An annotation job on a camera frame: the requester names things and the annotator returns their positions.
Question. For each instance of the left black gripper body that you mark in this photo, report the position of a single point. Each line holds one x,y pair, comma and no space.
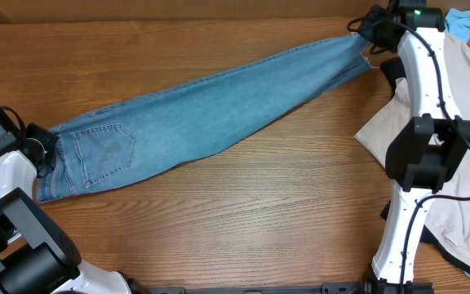
41,140

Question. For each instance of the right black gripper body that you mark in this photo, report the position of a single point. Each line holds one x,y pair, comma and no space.
370,31

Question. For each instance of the light blue denim jeans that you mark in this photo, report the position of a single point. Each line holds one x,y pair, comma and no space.
131,141

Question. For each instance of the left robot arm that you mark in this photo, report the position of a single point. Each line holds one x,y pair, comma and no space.
36,255

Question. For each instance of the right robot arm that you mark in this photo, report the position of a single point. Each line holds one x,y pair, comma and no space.
429,148

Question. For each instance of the black garment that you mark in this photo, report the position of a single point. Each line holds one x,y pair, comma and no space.
393,69

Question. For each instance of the light blue shirt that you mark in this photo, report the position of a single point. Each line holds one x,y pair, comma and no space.
458,23

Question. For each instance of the cardboard backboard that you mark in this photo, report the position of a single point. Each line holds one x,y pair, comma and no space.
54,11

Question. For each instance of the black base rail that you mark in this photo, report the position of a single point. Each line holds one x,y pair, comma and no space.
251,290

